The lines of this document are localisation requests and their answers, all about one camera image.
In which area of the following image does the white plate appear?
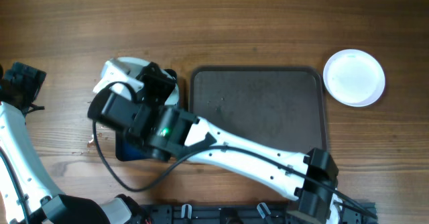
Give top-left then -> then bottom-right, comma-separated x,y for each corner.
322,49 -> 385,107
117,57 -> 180,105

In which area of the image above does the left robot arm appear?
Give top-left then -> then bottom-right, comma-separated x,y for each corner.
1,62 -> 148,223

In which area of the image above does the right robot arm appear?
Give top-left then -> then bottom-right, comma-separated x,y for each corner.
88,59 -> 375,223

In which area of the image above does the black water tray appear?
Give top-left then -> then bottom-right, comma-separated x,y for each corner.
115,69 -> 180,162

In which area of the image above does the brown serving tray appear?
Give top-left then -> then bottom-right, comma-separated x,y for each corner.
188,66 -> 329,153

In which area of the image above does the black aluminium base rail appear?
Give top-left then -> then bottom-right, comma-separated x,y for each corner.
133,202 -> 379,224

